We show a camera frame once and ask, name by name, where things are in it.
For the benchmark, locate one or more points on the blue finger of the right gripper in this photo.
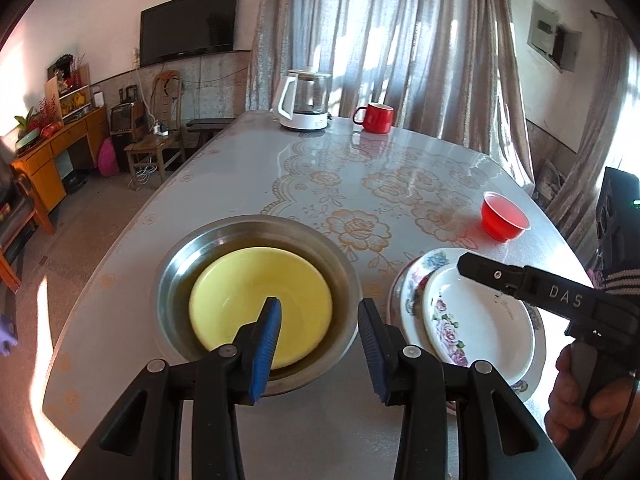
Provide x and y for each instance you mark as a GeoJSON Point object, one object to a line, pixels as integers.
{"type": "Point", "coordinates": [491, 273]}

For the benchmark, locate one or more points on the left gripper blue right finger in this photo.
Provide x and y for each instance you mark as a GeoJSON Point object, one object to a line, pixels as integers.
{"type": "Point", "coordinates": [382, 345]}

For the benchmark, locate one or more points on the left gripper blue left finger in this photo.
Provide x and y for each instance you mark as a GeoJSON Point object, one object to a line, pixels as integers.
{"type": "Point", "coordinates": [257, 343]}

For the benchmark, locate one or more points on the yellow plastic bowl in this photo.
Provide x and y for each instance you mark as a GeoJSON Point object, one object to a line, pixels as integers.
{"type": "Point", "coordinates": [231, 291]}

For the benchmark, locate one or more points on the red plastic bowl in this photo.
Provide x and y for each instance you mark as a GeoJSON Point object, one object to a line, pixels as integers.
{"type": "Point", "coordinates": [501, 219]}

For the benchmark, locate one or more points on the stainless steel bowl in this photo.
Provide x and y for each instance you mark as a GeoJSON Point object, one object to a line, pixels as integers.
{"type": "Point", "coordinates": [177, 274]}

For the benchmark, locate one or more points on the person's right hand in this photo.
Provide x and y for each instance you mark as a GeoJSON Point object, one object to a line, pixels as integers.
{"type": "Point", "coordinates": [565, 415]}

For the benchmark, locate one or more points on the side window curtain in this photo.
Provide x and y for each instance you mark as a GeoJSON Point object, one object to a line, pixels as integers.
{"type": "Point", "coordinates": [611, 133]}

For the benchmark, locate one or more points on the red enamel mug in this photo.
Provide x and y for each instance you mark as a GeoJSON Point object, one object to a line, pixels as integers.
{"type": "Point", "coordinates": [374, 118]}

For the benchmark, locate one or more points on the dark wooden bench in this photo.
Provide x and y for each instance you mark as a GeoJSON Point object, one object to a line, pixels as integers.
{"type": "Point", "coordinates": [207, 128]}

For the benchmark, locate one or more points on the pink bag on floor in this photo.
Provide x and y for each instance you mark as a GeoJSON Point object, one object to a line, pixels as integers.
{"type": "Point", "coordinates": [107, 161]}

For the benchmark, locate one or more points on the white glass electric kettle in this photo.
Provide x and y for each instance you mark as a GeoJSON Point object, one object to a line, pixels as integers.
{"type": "Point", "coordinates": [301, 101]}

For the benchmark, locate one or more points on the beige sheer curtain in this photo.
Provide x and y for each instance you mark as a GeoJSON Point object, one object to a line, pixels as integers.
{"type": "Point", "coordinates": [446, 67]}

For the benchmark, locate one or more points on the wooden chair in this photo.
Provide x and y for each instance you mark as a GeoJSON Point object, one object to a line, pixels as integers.
{"type": "Point", "coordinates": [163, 144]}

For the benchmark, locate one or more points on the orange wooden cabinet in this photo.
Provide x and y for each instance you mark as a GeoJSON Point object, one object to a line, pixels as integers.
{"type": "Point", "coordinates": [80, 140]}

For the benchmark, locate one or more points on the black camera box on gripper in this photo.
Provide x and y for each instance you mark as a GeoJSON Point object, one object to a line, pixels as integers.
{"type": "Point", "coordinates": [617, 217]}

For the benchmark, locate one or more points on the wall electrical box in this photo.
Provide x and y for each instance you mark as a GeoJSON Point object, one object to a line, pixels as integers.
{"type": "Point", "coordinates": [552, 39]}

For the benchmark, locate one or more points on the black wall television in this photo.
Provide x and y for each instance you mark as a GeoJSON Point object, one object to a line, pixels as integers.
{"type": "Point", "coordinates": [179, 28]}

